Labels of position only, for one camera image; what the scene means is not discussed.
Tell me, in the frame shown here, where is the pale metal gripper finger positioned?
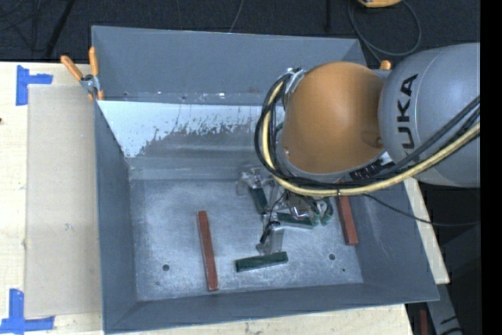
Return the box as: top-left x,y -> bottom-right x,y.
236,167 -> 275,198
255,224 -> 286,257

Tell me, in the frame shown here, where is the dark green flat block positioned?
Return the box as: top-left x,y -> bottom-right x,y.
234,251 -> 289,274
250,186 -> 270,216
281,212 -> 318,229

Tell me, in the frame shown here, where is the red-brown flat block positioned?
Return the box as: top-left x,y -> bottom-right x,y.
336,195 -> 359,246
195,210 -> 220,292

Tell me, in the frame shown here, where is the grey metal bin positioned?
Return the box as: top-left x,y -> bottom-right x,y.
90,25 -> 441,334

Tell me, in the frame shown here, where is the pale wood board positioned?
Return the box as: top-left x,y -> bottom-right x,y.
24,85 -> 104,319

